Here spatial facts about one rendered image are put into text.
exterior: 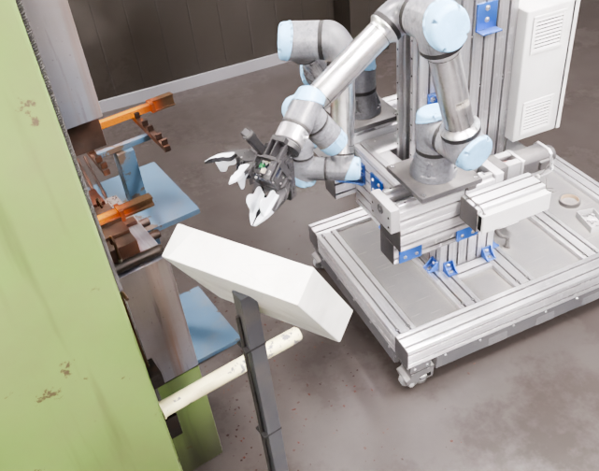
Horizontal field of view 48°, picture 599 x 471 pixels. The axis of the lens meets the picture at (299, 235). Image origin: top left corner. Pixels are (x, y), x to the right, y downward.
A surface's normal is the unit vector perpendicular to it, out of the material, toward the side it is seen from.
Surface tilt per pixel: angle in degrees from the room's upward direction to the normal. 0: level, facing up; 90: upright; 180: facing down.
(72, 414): 90
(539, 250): 0
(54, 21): 90
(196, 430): 90
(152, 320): 90
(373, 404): 0
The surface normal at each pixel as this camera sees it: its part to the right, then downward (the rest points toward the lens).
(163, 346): 0.56, 0.48
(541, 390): -0.09, -0.78
